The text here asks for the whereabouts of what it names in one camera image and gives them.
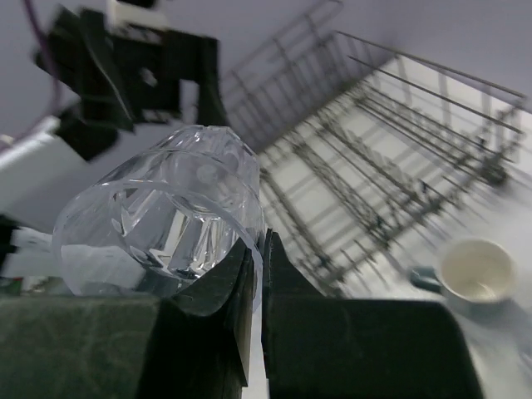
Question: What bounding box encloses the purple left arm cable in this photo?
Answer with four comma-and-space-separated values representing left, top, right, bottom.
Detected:
0, 0, 63, 145

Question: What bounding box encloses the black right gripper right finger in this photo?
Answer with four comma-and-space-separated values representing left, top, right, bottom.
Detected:
263, 231, 484, 399

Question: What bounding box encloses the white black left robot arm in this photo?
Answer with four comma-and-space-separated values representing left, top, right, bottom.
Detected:
1, 1, 228, 209

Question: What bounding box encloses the clear faceted glass tumbler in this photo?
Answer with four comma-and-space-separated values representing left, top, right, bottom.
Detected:
52, 126, 265, 297

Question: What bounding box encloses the grey wire dish rack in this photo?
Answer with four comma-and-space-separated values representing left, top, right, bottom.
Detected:
223, 1, 531, 297

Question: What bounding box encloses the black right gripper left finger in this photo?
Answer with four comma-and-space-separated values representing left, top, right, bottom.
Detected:
1, 242, 254, 398

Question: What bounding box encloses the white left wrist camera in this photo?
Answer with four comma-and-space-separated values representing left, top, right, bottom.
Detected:
106, 0, 170, 30

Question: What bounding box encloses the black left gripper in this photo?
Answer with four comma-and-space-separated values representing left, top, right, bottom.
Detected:
33, 6, 228, 161

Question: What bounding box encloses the grey-blue mug cream inside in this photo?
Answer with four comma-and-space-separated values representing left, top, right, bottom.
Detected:
408, 237, 516, 316

